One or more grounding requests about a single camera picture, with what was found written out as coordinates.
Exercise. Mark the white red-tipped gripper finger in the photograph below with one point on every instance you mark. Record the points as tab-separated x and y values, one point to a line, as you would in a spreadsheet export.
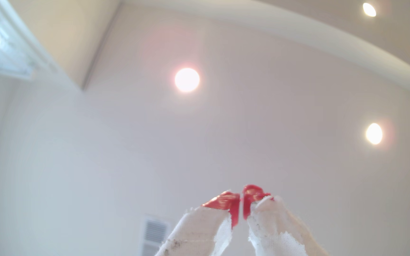
198	231
276	227

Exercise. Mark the white air vent grille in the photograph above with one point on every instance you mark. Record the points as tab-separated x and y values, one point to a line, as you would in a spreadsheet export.
153	236

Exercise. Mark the round ceiling light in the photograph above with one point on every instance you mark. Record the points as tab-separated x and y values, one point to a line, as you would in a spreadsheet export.
369	9
374	133
187	80

